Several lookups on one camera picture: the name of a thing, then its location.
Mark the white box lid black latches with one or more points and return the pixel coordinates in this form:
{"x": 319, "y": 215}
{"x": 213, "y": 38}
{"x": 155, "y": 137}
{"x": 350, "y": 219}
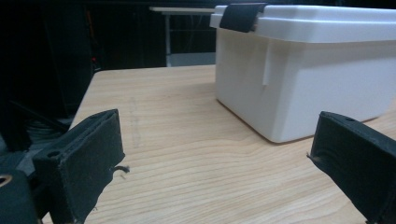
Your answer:
{"x": 327, "y": 23}

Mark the white metal desk frame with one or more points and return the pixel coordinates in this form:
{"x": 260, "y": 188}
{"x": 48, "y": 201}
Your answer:
{"x": 168, "y": 34}

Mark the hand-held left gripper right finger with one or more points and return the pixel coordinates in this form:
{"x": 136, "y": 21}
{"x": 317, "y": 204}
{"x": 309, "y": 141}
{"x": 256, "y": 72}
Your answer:
{"x": 358, "y": 155}

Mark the white plastic storage box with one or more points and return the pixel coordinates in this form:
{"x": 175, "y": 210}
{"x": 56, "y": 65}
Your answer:
{"x": 327, "y": 87}

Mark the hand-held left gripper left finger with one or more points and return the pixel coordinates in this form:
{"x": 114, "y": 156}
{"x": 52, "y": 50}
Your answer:
{"x": 77, "y": 158}

